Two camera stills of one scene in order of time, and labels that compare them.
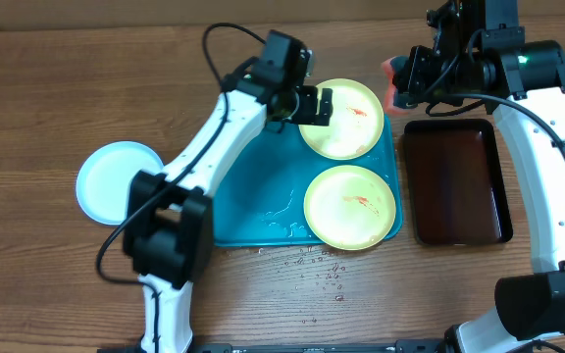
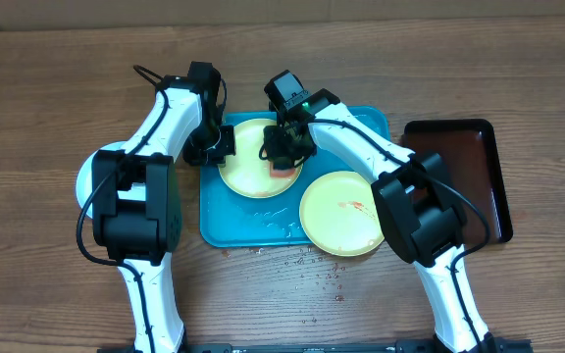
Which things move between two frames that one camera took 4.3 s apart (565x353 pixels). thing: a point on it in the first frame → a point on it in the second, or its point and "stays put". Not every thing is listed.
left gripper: x=306 y=113 → x=196 y=157
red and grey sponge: x=392 y=66 → x=281 y=173
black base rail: x=299 y=347 stays put
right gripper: x=408 y=87 → x=283 y=155
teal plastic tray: x=264 y=203 stays put
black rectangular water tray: x=456 y=183 stays put
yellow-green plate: x=355 y=124 → x=250 y=176
